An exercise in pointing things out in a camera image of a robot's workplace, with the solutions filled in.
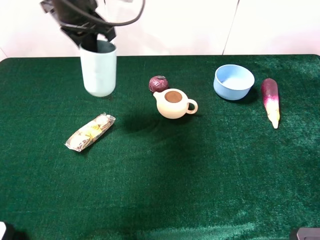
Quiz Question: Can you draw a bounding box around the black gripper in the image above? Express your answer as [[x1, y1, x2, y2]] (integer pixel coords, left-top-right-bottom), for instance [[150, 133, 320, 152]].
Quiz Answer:
[[40, 0, 116, 53]]

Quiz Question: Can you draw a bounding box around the cream ceramic teapot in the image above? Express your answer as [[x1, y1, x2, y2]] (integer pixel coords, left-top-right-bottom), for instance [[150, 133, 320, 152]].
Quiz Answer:
[[153, 88, 198, 119]]

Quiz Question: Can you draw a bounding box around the dark purple round fruit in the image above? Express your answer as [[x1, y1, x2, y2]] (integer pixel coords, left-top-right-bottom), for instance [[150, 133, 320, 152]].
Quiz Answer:
[[148, 75, 169, 93]]

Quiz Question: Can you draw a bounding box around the black cable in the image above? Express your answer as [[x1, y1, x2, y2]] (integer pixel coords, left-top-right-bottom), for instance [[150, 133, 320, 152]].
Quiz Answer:
[[59, 0, 146, 27]]

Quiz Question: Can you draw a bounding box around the green felt table cloth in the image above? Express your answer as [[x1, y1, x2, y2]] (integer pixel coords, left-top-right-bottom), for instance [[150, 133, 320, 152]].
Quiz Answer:
[[0, 55, 320, 240]]

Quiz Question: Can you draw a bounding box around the blue plastic bowl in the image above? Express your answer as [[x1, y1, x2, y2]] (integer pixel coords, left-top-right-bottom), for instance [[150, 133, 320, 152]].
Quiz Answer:
[[213, 64, 255, 101]]

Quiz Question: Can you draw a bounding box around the purple toy eggplant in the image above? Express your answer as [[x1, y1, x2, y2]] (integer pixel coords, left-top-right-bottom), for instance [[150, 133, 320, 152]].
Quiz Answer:
[[260, 78, 280, 129]]

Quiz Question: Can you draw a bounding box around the packaged snack bag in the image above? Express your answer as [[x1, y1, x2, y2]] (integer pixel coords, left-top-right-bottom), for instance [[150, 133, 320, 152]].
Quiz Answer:
[[64, 112, 116, 152]]

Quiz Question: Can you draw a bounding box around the light blue plastic cup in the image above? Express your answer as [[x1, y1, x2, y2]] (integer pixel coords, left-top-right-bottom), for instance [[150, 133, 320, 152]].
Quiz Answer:
[[79, 40, 117, 97]]

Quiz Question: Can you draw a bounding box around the black white object bottom left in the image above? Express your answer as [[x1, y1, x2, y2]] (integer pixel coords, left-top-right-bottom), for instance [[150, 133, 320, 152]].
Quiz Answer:
[[0, 221, 26, 240]]

